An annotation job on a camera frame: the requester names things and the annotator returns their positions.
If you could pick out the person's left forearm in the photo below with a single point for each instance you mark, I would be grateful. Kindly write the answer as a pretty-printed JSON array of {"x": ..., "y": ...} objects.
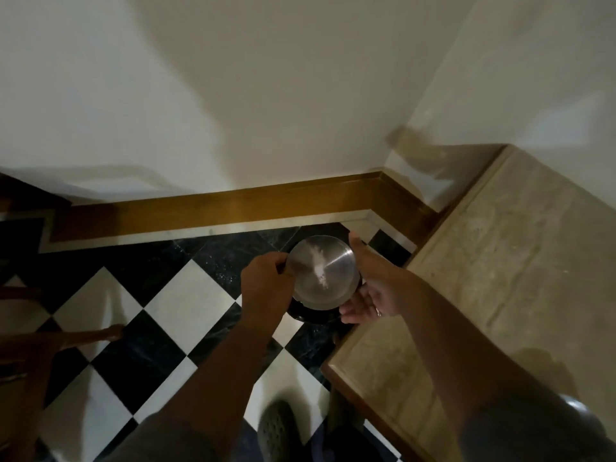
[{"x": 216, "y": 380}]

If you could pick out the round steel bowl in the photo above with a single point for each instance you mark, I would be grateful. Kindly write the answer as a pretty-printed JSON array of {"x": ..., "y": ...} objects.
[{"x": 323, "y": 271}]

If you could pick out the grey right sleeve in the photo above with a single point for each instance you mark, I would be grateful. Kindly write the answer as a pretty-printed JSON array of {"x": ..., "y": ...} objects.
[{"x": 539, "y": 428}]

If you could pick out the person's right hand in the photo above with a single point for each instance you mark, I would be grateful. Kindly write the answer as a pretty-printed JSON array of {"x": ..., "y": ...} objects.
[{"x": 385, "y": 288}]

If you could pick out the grey sleeve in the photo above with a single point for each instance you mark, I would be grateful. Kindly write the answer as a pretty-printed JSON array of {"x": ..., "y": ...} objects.
[
  {"x": 539, "y": 428},
  {"x": 163, "y": 442}
]

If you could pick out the marble top wooden table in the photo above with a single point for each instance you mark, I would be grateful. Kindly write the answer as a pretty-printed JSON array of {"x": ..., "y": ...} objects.
[{"x": 510, "y": 264}]

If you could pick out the person's right thumb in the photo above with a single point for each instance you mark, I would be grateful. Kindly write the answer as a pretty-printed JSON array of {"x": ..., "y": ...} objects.
[{"x": 361, "y": 252}]

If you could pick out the wooden chair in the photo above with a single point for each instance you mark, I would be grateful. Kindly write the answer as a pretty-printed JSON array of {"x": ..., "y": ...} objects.
[{"x": 26, "y": 348}]

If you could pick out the wooden baseboard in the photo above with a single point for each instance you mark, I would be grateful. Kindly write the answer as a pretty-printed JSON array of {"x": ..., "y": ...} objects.
[{"x": 216, "y": 206}]

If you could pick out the grey left sleeve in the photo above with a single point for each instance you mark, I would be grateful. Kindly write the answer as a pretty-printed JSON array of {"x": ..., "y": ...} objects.
[{"x": 163, "y": 442}]

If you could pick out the person's right forearm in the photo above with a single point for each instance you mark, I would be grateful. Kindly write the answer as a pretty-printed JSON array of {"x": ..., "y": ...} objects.
[{"x": 447, "y": 346}]

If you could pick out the person's left fingers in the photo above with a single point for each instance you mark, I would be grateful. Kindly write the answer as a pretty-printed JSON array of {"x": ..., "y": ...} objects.
[{"x": 281, "y": 263}]

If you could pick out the person's left hand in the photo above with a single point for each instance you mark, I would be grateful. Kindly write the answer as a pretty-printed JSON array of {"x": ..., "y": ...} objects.
[{"x": 263, "y": 293}]

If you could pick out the grey perforated shoe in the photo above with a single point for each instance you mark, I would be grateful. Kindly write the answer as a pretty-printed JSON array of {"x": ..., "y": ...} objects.
[{"x": 279, "y": 433}]

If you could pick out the black round bin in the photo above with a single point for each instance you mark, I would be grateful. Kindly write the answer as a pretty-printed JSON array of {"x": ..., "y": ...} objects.
[{"x": 310, "y": 315}]

